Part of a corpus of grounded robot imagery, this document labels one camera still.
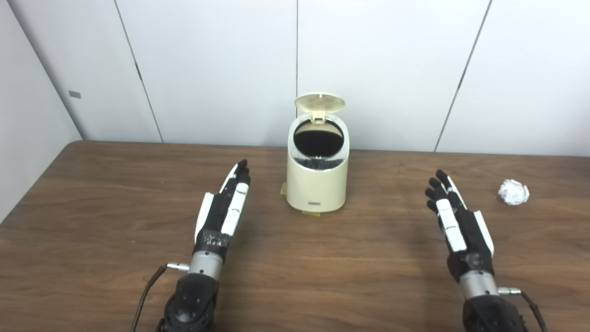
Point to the cream-colored bin body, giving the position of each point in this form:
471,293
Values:
317,189

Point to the white paper ball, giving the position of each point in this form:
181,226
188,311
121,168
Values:
513,192

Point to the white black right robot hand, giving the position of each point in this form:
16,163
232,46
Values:
465,235

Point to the yellow tape piece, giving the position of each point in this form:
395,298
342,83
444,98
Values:
284,189
311,213

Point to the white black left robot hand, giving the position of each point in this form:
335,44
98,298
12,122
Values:
221,216

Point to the cream round bin lid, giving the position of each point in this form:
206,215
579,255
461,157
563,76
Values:
320,102

